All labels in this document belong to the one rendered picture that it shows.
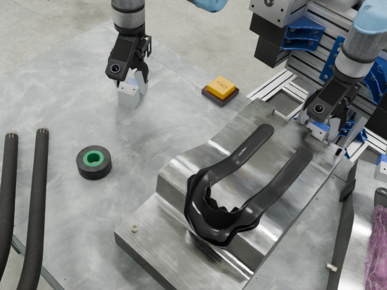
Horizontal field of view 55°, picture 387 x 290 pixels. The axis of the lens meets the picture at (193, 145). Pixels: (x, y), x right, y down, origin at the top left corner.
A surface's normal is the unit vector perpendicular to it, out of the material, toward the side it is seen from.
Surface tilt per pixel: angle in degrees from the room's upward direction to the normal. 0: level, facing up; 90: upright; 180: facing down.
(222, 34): 0
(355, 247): 15
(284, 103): 0
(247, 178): 24
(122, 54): 28
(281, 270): 0
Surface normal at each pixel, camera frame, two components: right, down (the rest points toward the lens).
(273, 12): -0.69, 0.52
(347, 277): 0.02, -0.51
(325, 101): -0.23, -0.28
